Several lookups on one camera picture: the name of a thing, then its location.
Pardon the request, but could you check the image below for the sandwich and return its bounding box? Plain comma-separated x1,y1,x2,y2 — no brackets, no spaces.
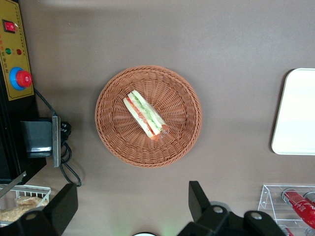
122,89,170,142

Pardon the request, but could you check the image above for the clear acrylic bottle rack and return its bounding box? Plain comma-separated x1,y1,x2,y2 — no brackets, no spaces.
257,184,315,236

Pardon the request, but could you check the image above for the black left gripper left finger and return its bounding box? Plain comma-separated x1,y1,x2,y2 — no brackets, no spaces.
16,183,79,236

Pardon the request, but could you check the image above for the black sealing machine yellow panel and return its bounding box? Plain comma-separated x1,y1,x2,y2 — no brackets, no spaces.
0,0,62,199

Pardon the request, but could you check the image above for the black power cable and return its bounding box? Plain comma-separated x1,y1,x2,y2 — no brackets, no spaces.
33,87,82,188

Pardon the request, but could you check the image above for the white wire rack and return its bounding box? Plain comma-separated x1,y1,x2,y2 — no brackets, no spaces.
0,184,52,227

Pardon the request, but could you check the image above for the rice cracker snack pack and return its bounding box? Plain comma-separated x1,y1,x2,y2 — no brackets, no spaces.
14,196,49,209
0,206,34,222

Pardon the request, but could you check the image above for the round brown wicker basket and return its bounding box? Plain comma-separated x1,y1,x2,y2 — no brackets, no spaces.
94,65,203,169

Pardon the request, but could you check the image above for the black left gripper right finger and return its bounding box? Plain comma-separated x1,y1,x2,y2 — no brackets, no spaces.
188,181,231,223

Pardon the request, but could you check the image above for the cream plastic tray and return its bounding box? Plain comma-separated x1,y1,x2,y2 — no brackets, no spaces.
271,68,315,156

